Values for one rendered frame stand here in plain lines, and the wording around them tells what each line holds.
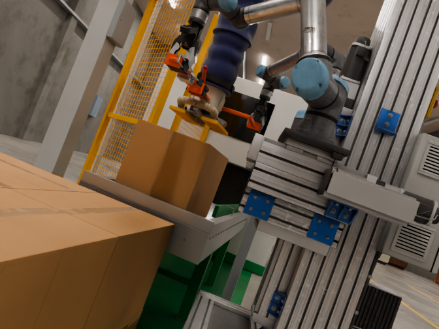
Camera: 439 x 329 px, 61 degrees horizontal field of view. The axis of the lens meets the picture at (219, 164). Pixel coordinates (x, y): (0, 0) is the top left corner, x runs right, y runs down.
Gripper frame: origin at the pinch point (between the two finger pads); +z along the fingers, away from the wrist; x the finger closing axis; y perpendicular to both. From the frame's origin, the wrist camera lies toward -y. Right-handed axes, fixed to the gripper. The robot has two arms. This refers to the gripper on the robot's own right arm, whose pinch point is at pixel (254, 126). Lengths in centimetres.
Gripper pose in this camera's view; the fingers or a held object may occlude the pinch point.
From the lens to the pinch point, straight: 242.8
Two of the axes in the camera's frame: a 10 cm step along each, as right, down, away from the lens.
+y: -1.7, -1.0, -9.8
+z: -3.6, 9.3, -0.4
